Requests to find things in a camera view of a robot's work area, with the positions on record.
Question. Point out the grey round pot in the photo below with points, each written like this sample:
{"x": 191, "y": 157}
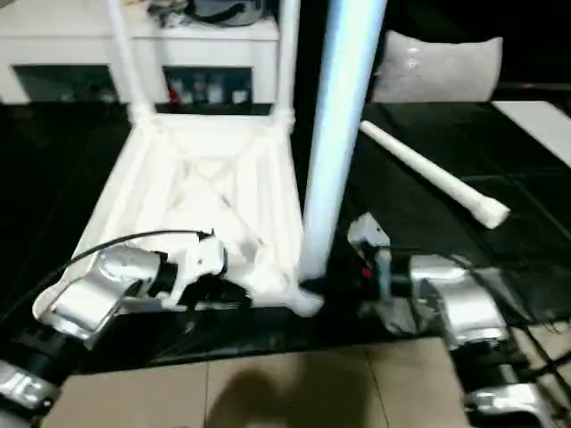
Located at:
{"x": 223, "y": 11}

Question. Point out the white glass-door cabinet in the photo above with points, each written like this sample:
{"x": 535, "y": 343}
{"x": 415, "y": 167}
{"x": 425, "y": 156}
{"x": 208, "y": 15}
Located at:
{"x": 67, "y": 44}

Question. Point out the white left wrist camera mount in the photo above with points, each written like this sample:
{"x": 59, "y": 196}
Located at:
{"x": 201, "y": 263}

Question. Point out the white plastic table leg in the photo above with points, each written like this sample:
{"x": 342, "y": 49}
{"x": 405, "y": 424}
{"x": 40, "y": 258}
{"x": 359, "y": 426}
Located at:
{"x": 287, "y": 58}
{"x": 127, "y": 58}
{"x": 428, "y": 165}
{"x": 339, "y": 111}

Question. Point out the white plastic table top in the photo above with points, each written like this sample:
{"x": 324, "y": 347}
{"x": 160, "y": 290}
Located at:
{"x": 156, "y": 178}

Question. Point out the white flat board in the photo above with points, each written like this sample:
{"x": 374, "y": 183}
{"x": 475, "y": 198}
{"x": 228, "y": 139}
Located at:
{"x": 540, "y": 125}

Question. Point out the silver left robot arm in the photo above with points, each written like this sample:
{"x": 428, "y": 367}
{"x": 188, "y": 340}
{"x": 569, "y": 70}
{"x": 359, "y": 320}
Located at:
{"x": 85, "y": 303}

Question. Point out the white pillow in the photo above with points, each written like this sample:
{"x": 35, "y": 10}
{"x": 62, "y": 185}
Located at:
{"x": 437, "y": 67}

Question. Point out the black metal table leg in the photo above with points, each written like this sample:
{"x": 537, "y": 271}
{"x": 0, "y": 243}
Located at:
{"x": 546, "y": 365}

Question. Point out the black box with gold label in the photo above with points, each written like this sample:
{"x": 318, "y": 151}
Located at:
{"x": 308, "y": 53}

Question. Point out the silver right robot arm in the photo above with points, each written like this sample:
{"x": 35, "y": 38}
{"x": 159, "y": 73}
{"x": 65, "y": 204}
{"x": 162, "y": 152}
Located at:
{"x": 468, "y": 312}

